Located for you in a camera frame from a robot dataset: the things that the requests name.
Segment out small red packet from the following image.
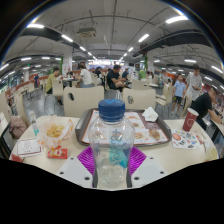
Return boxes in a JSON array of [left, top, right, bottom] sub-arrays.
[[195, 134, 205, 145]]

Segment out dark brown food tray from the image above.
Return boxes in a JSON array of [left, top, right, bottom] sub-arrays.
[[74, 107, 173, 148]]

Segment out clear blue-capped water bottle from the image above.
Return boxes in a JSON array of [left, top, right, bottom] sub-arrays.
[[87, 98, 136, 189]]

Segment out white printed card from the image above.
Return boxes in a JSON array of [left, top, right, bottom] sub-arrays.
[[15, 137, 43, 158]]

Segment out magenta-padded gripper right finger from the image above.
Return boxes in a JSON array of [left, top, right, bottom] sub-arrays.
[[126, 146, 168, 189]]

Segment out red paper cup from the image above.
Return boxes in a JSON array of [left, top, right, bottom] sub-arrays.
[[181, 107, 200, 133]]

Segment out group of ceiling strip lights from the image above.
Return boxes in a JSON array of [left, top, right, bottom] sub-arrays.
[[0, 14, 224, 76]]

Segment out colourful sticker leaflet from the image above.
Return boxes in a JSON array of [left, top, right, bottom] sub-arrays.
[[170, 129, 201, 150]]

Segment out ceiling air conditioner unit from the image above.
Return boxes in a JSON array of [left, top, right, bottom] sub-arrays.
[[77, 26, 98, 39]]

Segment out group of beige chairs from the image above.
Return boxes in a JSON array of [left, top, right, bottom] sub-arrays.
[[129, 74, 174, 108]]

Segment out fried food piece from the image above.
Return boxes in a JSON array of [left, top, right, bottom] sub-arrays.
[[148, 128, 162, 141]]

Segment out white paper napkin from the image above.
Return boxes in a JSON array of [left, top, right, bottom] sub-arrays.
[[141, 106, 159, 123]]

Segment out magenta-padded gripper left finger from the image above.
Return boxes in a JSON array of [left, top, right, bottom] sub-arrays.
[[55, 145, 98, 189]]

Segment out pink bag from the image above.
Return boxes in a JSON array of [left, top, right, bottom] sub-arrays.
[[9, 114, 28, 139]]

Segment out clear plastic bag with fries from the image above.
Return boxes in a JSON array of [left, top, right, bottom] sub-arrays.
[[37, 115, 75, 149]]

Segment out red sauce packet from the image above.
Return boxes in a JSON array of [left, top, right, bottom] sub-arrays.
[[47, 146, 69, 160]]

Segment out small clear sanitizer bottle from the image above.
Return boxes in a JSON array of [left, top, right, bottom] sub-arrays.
[[29, 111, 40, 138]]

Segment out red wallet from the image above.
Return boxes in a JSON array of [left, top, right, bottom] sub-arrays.
[[9, 153, 24, 163]]

